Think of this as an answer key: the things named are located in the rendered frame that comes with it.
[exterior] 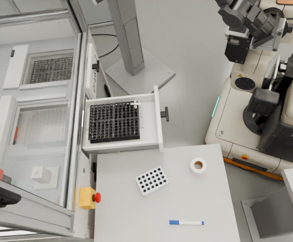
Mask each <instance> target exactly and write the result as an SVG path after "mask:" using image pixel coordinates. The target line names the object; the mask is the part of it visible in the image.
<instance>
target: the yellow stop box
mask: <svg viewBox="0 0 293 242"><path fill-rule="evenodd" d="M95 195H96V191H95V190H94V189H93V188H91V187H85V188H80V199H79V206H80V207H81V208H83V209H95V204H96V201H95V200H94V196H95Z"/></svg>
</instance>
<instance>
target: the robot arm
mask: <svg viewBox="0 0 293 242"><path fill-rule="evenodd" d="M215 1H216V3H217V4H218V6H219V7H220V9H219V11H218V14H220V15H221V16H222V20H223V22H224V23H225V24H226V25H227V26H229V27H231V28H240V27H241V26H242V25H245V26H246V27H247V28H248V29H249V33H250V34H251V35H252V36H253V37H254V38H253V42H252V46H253V47H254V48H256V47H258V46H260V45H262V44H264V43H266V42H268V41H270V40H271V39H273V38H274V37H275V36H276V32H277V27H278V24H279V21H280V17H281V15H280V14H279V13H278V12H277V15H276V16H274V17H273V16H272V15H271V14H268V13H265V12H264V11H263V10H262V9H261V8H258V7H257V6H256V0H215Z"/></svg>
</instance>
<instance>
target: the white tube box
mask: <svg viewBox="0 0 293 242"><path fill-rule="evenodd" d="M135 179H136V181H137V183H138V186H139V188H140V190H141V192H142V195H143V197H145V196H147V195H149V194H151V193H153V192H155V191H157V190H159V189H161V188H163V187H165V186H167V185H169V181H168V179H167V177H166V175H165V173H164V171H163V169H162V167H161V166H158V167H156V168H154V169H152V170H150V171H148V172H146V173H143V174H141V175H139V176H137V177H135Z"/></svg>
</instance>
